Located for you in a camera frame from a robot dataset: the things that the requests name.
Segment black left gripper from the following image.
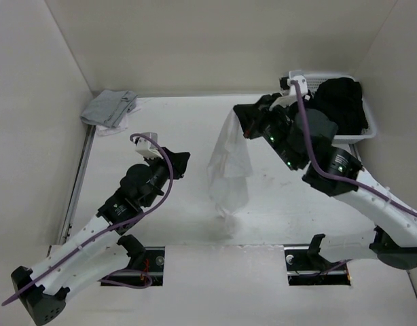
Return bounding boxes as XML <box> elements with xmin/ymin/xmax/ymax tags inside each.
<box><xmin>141</xmin><ymin>147</ymin><xmax>190</xmax><ymax>208</ymax></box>

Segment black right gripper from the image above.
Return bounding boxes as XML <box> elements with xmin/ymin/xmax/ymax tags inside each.
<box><xmin>234</xmin><ymin>92</ymin><xmax>302</xmax><ymax>170</ymax></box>

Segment white tank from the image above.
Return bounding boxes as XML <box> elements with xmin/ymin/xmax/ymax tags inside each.
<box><xmin>206</xmin><ymin>111</ymin><xmax>253</xmax><ymax>237</ymax></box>
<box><xmin>96</xmin><ymin>107</ymin><xmax>141</xmax><ymax>137</ymax></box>

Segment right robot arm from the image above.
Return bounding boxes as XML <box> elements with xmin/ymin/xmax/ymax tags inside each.
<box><xmin>233</xmin><ymin>94</ymin><xmax>417</xmax><ymax>270</ymax></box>

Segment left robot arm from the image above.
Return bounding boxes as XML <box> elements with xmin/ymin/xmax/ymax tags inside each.
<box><xmin>11</xmin><ymin>148</ymin><xmax>190</xmax><ymax>325</ymax></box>

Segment folded white tank top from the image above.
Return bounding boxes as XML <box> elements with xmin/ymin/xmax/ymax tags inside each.
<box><xmin>96</xmin><ymin>107</ymin><xmax>141</xmax><ymax>137</ymax></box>

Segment black tank top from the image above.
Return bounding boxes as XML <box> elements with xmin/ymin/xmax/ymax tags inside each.
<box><xmin>306</xmin><ymin>77</ymin><xmax>369</xmax><ymax>136</ymax></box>

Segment folded grey tank top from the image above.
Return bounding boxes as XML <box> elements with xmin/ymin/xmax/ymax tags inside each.
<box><xmin>80</xmin><ymin>90</ymin><xmax>137</xmax><ymax>128</ymax></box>

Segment white plastic basket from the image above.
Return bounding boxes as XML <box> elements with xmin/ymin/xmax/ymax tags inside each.
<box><xmin>285</xmin><ymin>70</ymin><xmax>377</xmax><ymax>144</ymax></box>

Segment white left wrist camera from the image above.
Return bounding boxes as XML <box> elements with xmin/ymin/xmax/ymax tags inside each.
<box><xmin>132</xmin><ymin>137</ymin><xmax>161</xmax><ymax>160</ymax></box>

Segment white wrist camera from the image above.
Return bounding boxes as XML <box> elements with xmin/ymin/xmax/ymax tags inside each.
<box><xmin>279</xmin><ymin>75</ymin><xmax>308</xmax><ymax>96</ymax></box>
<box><xmin>132</xmin><ymin>137</ymin><xmax>161</xmax><ymax>160</ymax></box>

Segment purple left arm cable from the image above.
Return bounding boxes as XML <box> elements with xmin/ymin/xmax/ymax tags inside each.
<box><xmin>1</xmin><ymin>132</ymin><xmax>175</xmax><ymax>306</ymax></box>

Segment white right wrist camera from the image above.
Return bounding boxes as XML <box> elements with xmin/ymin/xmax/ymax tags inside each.
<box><xmin>279</xmin><ymin>75</ymin><xmax>308</xmax><ymax>96</ymax></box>

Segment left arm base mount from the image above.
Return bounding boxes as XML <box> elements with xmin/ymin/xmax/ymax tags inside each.
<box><xmin>100</xmin><ymin>235</ymin><xmax>166</xmax><ymax>289</ymax></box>

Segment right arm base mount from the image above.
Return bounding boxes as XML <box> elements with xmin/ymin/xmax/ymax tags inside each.
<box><xmin>284</xmin><ymin>234</ymin><xmax>351</xmax><ymax>286</ymax></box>

